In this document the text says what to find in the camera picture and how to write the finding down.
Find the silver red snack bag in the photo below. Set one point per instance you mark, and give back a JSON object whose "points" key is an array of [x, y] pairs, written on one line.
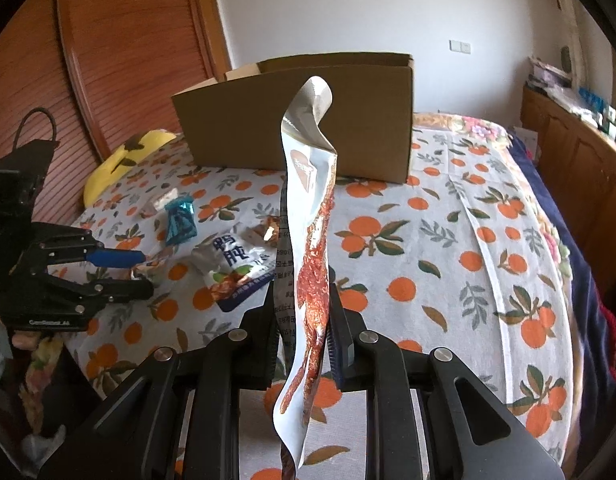
{"points": [[301, 284]]}

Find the wooden headboard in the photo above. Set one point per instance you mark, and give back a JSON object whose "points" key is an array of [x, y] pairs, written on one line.
{"points": [[93, 73]]}

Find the teal foil candy wrapper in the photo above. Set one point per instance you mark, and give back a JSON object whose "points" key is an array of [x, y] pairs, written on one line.
{"points": [[181, 222]]}

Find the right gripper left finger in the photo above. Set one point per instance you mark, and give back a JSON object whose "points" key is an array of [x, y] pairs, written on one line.
{"points": [[176, 415]]}

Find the wooden side cabinet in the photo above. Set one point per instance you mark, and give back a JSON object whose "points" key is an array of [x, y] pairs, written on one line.
{"points": [[577, 164]]}

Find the brown cardboard box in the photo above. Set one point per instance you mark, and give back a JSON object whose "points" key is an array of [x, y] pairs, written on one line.
{"points": [[236, 123]]}

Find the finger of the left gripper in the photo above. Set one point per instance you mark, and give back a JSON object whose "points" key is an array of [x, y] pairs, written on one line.
{"points": [[113, 291], [115, 258]]}

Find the orange print bedsheet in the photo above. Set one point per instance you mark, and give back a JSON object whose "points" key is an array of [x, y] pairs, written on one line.
{"points": [[459, 256]]}

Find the yellow plush pillow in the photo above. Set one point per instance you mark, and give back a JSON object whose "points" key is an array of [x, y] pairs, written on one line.
{"points": [[126, 157]]}

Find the white wall socket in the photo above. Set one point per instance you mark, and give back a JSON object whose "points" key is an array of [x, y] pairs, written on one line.
{"points": [[460, 47]]}

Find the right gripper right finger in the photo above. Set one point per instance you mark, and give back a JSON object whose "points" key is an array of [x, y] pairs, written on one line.
{"points": [[428, 416]]}

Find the dark blue blanket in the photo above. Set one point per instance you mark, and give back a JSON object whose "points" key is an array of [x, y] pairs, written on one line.
{"points": [[596, 324]]}

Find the clutter on cabinet top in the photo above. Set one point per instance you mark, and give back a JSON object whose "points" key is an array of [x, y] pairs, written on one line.
{"points": [[581, 102]]}

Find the white blue duck snack bag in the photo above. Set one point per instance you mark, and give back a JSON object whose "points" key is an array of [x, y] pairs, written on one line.
{"points": [[235, 263]]}

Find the silver snack bag orange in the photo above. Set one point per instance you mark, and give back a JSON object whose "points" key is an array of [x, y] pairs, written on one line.
{"points": [[154, 268]]}

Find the small beige wrapped snack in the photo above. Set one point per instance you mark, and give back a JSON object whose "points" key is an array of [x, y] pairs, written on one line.
{"points": [[158, 202]]}

